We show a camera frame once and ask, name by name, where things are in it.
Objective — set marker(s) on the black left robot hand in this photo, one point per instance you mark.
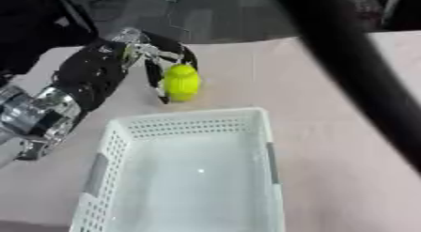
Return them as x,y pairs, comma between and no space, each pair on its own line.
90,73

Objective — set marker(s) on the lime green toy fruit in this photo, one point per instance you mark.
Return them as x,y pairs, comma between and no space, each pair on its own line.
182,82

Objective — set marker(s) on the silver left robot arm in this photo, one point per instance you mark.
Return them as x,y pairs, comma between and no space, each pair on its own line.
35,116

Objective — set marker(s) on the white perforated plastic basket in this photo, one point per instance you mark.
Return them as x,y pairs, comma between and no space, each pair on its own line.
192,179

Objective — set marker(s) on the thick black tube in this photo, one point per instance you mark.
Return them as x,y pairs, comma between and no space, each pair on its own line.
356,63

